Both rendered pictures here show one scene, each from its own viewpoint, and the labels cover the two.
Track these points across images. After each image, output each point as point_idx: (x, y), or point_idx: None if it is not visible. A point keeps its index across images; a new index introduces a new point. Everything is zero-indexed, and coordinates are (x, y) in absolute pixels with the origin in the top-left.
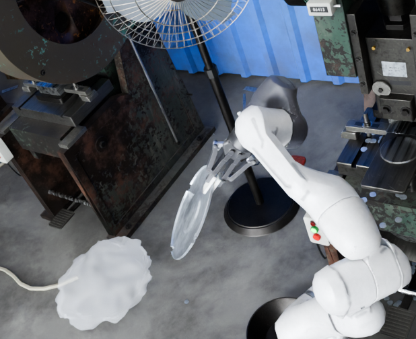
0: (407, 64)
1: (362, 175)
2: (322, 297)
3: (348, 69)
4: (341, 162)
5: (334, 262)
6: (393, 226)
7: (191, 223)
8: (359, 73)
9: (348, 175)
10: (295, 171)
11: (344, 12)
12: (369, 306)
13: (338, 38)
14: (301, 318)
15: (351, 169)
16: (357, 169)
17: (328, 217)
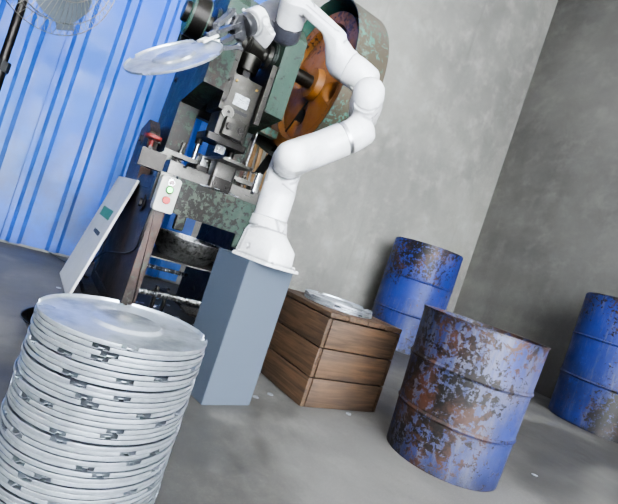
0: (250, 101)
1: (187, 177)
2: (376, 85)
3: (221, 82)
4: (175, 161)
5: (145, 252)
6: (212, 217)
7: (190, 54)
8: (225, 90)
9: (175, 175)
10: (339, 26)
11: None
12: (372, 120)
13: (227, 56)
14: (309, 139)
15: (180, 169)
16: (187, 170)
17: (360, 56)
